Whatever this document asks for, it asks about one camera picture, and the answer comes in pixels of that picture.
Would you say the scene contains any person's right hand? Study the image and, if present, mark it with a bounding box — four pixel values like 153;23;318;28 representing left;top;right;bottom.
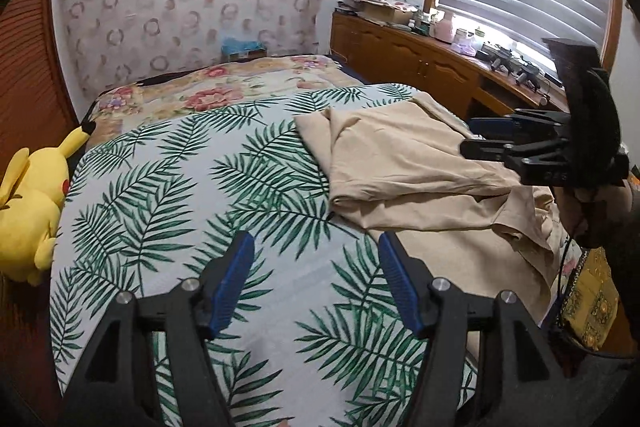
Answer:
559;183;640;252

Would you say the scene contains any pile of papers and boxes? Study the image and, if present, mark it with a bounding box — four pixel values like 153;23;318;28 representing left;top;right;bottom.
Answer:
339;0;422;28

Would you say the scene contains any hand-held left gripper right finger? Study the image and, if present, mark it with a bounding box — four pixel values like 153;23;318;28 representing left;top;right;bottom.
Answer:
377;232;571;427

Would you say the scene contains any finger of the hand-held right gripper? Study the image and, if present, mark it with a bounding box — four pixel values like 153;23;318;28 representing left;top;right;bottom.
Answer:
459;136;564;164
469;108;569;140

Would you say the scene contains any black gadget clutter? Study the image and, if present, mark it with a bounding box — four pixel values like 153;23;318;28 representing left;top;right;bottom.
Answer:
475;43;557;94

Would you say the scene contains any yellow patterned cloth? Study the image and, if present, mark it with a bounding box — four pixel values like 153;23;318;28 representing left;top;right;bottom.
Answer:
559;247;632;349

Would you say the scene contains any wooden cabinet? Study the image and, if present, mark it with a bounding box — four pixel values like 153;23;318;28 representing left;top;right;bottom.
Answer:
330;9;571;122

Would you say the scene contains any floral blanket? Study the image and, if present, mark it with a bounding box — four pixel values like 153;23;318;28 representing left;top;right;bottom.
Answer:
92;54;366;140

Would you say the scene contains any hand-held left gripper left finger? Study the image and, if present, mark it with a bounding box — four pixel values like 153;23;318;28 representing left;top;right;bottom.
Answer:
60;230;256;427

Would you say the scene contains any pale lilac container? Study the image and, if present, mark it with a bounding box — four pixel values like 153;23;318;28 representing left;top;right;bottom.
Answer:
452;29;482;56

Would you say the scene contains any pink bottle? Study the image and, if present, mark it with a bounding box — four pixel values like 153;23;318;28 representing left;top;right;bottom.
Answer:
432;10;456;42

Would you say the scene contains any blue cloth bundle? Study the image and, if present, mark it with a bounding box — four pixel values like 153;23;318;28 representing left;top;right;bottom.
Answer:
220;37;266;58

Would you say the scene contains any palm leaf bed sheet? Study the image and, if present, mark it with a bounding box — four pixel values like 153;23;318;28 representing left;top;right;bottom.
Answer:
50;83;476;427

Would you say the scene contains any yellow plush toy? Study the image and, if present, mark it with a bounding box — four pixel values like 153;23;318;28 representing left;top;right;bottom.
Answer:
0;119;98;285

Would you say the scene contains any beige shirt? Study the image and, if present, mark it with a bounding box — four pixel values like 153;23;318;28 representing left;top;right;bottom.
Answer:
294;97;568;328

